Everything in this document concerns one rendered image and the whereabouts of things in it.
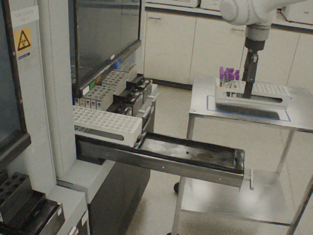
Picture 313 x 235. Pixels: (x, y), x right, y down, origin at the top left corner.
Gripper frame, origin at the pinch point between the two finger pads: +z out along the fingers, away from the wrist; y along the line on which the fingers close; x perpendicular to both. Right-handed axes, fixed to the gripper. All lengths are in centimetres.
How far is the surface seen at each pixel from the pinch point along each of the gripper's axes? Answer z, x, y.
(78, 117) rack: 5, 58, -33
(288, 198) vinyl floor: 91, -53, 42
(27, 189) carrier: 6, 57, -69
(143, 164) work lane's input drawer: 14, 33, -41
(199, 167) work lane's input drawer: 10.4, 16.0, -42.6
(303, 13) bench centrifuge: -9, -73, 186
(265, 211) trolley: 63, -24, -2
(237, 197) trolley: 63, -10, 5
